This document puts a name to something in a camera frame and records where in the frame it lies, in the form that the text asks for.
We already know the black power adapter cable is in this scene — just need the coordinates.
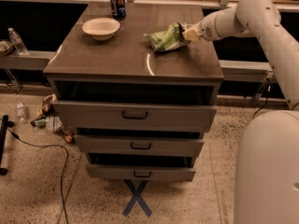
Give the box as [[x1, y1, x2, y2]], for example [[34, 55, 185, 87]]
[[251, 77, 272, 119]]

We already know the snack bag on floor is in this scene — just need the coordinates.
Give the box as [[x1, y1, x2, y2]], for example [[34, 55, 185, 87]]
[[40, 94, 57, 116]]

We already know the clear water bottle on shelf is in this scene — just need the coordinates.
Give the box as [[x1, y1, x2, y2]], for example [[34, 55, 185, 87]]
[[8, 28, 29, 55]]

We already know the bowl on left shelf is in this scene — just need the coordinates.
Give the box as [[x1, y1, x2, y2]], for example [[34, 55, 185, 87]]
[[0, 40, 14, 57]]

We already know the white checkered cup on floor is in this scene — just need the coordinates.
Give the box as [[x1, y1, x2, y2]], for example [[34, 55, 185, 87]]
[[46, 117, 63, 133]]

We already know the small water bottle on floor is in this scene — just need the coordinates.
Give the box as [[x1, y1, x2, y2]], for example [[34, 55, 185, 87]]
[[16, 103, 27, 121]]

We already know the grey drawer cabinet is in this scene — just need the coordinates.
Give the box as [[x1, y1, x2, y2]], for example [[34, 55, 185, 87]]
[[44, 3, 223, 169]]

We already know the green can on floor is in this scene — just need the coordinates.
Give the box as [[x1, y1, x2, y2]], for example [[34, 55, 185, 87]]
[[31, 117, 50, 128]]

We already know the grey drawer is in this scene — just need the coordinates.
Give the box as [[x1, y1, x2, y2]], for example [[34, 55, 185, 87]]
[[86, 164, 195, 181], [75, 134, 204, 157], [54, 101, 217, 133]]

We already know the black stand left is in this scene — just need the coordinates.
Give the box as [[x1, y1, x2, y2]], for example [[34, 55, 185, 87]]
[[0, 115, 14, 176]]

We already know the top grey drawer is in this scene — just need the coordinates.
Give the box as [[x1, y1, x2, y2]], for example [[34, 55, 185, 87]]
[[54, 101, 217, 133]]

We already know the black cable on floor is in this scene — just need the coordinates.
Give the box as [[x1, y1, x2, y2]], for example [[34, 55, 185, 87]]
[[0, 117, 70, 224]]

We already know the middle grey drawer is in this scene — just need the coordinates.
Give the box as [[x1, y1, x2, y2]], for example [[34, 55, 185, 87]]
[[75, 134, 204, 157]]

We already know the blue tape cross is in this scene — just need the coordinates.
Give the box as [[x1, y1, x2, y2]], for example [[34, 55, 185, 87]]
[[122, 179, 152, 217]]

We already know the white paper bowl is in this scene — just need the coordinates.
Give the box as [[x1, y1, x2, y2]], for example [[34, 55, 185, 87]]
[[82, 18, 120, 41]]

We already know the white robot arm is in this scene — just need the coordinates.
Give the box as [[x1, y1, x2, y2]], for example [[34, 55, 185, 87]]
[[183, 0, 299, 224]]

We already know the green jalapeno chip bag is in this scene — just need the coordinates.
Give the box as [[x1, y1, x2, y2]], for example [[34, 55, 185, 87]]
[[145, 22, 189, 52]]

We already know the blue Pepsi can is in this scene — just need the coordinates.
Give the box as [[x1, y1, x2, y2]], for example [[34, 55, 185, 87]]
[[110, 0, 126, 20]]

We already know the bottom grey drawer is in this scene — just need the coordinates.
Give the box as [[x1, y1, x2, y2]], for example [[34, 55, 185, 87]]
[[86, 164, 195, 181]]

